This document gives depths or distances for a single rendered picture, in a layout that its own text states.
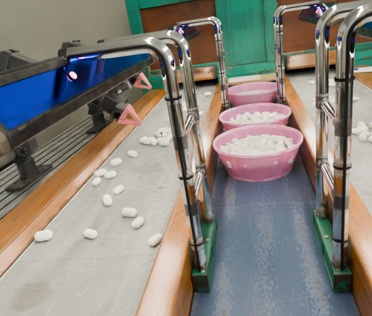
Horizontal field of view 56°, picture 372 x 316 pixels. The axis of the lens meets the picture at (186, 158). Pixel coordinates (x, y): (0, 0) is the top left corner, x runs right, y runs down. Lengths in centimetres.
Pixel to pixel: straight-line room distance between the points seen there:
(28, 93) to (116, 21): 263
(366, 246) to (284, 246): 19
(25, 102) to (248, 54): 171
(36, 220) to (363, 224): 68
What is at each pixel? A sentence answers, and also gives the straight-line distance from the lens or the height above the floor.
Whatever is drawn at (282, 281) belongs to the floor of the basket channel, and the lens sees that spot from 69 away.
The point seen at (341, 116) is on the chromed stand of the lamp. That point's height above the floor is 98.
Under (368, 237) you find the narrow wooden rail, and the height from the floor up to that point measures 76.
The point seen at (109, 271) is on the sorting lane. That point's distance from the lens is 67.
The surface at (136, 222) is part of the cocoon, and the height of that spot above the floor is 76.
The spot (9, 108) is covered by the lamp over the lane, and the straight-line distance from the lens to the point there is 41.
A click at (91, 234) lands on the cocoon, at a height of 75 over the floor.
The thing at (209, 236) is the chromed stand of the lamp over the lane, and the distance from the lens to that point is 74.
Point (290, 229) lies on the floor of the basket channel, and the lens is 81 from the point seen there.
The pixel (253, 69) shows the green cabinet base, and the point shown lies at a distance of 205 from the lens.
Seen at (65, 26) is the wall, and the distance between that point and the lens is 326.
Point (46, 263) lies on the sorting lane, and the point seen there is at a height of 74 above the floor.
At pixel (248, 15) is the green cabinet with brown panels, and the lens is 203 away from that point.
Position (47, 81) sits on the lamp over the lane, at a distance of 49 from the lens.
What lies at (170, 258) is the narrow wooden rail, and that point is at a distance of 62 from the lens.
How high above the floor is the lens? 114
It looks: 22 degrees down
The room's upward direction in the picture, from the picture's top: 9 degrees counter-clockwise
